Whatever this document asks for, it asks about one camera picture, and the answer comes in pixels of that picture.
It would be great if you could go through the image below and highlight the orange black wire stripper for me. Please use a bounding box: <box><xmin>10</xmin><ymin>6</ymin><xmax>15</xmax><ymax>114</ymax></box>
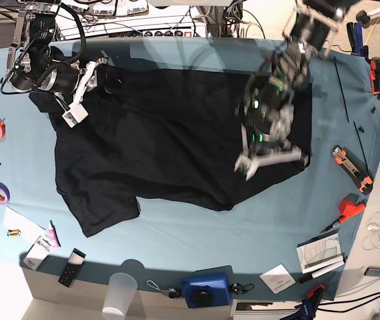
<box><xmin>332</xmin><ymin>145</ymin><xmax>373</xmax><ymax>195</ymax></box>

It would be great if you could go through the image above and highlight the white instruction card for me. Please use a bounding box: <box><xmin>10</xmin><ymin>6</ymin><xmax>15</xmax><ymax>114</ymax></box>
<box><xmin>259</xmin><ymin>264</ymin><xmax>296</xmax><ymax>294</ymax></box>

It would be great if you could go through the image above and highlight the teal table cloth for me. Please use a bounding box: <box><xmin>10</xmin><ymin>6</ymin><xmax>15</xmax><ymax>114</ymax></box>
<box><xmin>0</xmin><ymin>49</ymin><xmax>380</xmax><ymax>300</ymax></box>

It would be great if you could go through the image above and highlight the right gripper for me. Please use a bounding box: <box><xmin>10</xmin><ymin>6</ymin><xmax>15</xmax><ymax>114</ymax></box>
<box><xmin>55</xmin><ymin>57</ymin><xmax>108</xmax><ymax>127</ymax></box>

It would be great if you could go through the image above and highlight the pink glue tube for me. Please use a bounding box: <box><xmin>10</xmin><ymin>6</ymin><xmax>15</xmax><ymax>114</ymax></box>
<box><xmin>48</xmin><ymin>220</ymin><xmax>61</xmax><ymax>248</ymax></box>

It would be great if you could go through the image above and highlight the white booklet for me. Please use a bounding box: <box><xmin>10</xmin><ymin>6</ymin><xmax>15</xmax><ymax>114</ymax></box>
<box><xmin>296</xmin><ymin>231</ymin><xmax>343</xmax><ymax>274</ymax></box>

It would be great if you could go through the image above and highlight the white packaged item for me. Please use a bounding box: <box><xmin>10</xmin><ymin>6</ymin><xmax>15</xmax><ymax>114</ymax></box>
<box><xmin>23</xmin><ymin>236</ymin><xmax>52</xmax><ymax>271</ymax></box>

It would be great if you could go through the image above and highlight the purple tape roll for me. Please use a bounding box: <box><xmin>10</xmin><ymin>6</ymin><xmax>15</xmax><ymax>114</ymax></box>
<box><xmin>0</xmin><ymin>183</ymin><xmax>11</xmax><ymax>205</ymax></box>

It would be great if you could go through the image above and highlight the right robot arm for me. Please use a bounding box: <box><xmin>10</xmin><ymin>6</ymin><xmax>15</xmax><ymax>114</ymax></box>
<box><xmin>0</xmin><ymin>1</ymin><xmax>107</xmax><ymax>127</ymax></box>

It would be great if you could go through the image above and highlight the black t-shirt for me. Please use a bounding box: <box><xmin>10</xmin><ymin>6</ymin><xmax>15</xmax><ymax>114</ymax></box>
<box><xmin>29</xmin><ymin>67</ymin><xmax>305</xmax><ymax>237</ymax></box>

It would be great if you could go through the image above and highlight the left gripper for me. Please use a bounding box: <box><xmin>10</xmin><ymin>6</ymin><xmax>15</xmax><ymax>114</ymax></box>
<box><xmin>234</xmin><ymin>125</ymin><xmax>305</xmax><ymax>181</ymax></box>

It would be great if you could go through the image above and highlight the small battery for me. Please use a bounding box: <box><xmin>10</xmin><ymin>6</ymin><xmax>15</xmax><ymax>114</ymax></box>
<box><xmin>7</xmin><ymin>229</ymin><xmax>21</xmax><ymax>237</ymax></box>

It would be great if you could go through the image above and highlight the blue plastic box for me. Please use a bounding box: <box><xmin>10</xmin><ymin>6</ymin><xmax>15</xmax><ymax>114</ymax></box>
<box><xmin>181</xmin><ymin>273</ymin><xmax>231</xmax><ymax>309</ymax></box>

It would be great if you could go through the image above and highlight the clear plastic cup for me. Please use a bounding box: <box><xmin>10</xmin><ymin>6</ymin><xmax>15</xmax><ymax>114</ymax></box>
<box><xmin>102</xmin><ymin>273</ymin><xmax>137</xmax><ymax>320</ymax></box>

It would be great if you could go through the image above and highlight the black remote control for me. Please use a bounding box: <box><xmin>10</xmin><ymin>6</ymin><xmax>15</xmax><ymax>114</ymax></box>
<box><xmin>58</xmin><ymin>248</ymin><xmax>86</xmax><ymax>287</ymax></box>

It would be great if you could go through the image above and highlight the white paper sheet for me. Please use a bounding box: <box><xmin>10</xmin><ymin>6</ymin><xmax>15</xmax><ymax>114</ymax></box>
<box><xmin>3</xmin><ymin>207</ymin><xmax>46</xmax><ymax>244</ymax></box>

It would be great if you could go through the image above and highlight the red black clamp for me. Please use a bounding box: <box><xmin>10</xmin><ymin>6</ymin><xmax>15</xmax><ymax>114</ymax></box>
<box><xmin>369</xmin><ymin>57</ymin><xmax>380</xmax><ymax>95</ymax></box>

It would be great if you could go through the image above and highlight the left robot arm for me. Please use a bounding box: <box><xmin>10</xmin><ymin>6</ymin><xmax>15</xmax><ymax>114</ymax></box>
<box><xmin>235</xmin><ymin>1</ymin><xmax>354</xmax><ymax>179</ymax></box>

